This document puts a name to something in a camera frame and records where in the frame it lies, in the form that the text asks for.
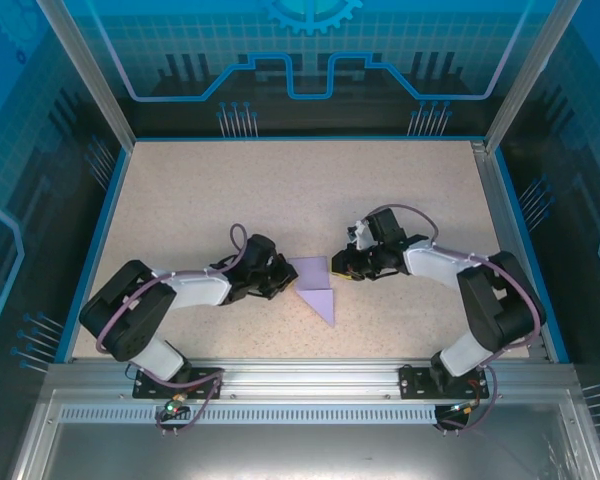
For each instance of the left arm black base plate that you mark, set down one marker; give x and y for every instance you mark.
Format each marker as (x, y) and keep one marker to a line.
(147, 392)

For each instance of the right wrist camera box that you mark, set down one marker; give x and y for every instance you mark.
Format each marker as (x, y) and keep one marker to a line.
(361, 235)

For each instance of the right connector with green light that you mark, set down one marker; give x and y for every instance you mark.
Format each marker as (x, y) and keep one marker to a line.
(465, 407)

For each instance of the steel sheet tray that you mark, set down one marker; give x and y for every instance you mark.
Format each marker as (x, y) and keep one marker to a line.
(300, 455)

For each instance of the blue table edge strip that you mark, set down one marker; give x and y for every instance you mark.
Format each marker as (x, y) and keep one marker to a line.
(528, 250)
(95, 255)

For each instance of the aluminium side rail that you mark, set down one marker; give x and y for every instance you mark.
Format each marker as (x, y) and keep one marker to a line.
(497, 200)

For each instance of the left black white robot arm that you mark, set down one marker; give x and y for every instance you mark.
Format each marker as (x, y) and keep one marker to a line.
(195, 290)

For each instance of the left aluminium frame post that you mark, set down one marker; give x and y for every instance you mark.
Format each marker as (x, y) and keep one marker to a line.
(90, 75)

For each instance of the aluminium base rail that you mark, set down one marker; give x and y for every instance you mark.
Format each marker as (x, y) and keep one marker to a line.
(305, 377)

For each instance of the connector with green light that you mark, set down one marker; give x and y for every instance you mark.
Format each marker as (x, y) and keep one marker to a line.
(465, 407)
(172, 406)

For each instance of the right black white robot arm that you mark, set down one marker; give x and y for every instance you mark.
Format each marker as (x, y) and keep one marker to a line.
(435, 265)

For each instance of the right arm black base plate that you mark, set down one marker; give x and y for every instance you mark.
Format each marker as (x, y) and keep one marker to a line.
(412, 385)

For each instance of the aluminium frame post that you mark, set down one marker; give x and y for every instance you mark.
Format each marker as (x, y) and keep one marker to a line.
(90, 75)
(530, 75)

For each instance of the right aluminium frame post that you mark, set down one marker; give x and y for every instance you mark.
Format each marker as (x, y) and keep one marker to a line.
(530, 75)

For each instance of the left connector with green light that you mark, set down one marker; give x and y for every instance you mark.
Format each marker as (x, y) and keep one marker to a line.
(172, 406)

